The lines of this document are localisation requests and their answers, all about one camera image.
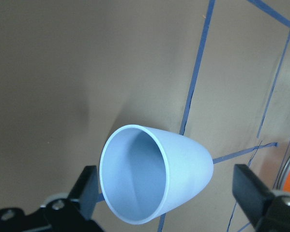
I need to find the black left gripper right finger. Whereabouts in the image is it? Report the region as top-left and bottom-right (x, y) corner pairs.
(233, 164), (275, 227)

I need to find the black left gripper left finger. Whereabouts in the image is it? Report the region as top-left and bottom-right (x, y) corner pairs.
(67, 165), (98, 220)

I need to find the light blue plastic cup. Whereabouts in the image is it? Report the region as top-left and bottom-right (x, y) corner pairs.
(99, 125), (214, 225)

